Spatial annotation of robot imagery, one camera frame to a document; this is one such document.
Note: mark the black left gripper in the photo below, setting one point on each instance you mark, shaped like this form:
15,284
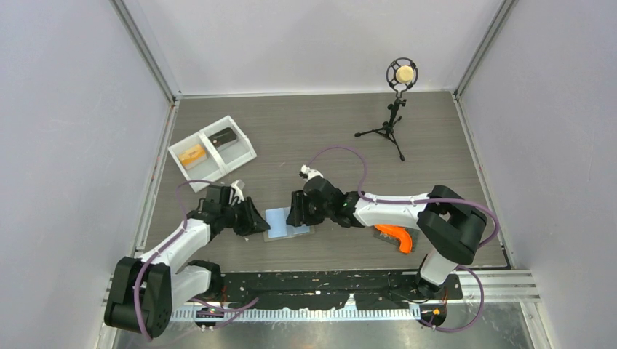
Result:
253,222

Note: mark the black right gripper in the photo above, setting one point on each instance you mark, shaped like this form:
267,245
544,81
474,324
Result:
299,214

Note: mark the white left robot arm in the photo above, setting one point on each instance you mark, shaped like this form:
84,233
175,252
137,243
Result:
145,290

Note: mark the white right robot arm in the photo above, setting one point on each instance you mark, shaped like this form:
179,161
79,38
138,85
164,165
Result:
453,225

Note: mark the gold card stack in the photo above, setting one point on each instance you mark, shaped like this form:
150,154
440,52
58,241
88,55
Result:
193,156

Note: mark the black card stack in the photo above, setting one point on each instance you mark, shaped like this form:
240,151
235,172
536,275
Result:
223,138

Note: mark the white two-compartment tray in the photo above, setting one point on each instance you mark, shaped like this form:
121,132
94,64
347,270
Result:
219,163

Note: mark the orange curved toy slide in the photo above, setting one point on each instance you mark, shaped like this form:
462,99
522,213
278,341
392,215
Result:
390,229

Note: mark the grey toy baseplate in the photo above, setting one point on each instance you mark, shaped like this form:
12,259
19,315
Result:
404,242

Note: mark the black microphone tripod stand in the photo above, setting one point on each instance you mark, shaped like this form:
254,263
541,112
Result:
401,76

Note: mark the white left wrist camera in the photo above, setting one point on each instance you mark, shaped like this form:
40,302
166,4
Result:
237,190

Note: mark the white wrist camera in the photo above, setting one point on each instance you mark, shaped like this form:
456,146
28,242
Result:
237,190
307,173

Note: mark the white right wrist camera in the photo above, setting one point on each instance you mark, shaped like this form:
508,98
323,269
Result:
307,173

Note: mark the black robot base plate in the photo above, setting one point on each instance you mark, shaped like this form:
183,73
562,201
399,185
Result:
325,290

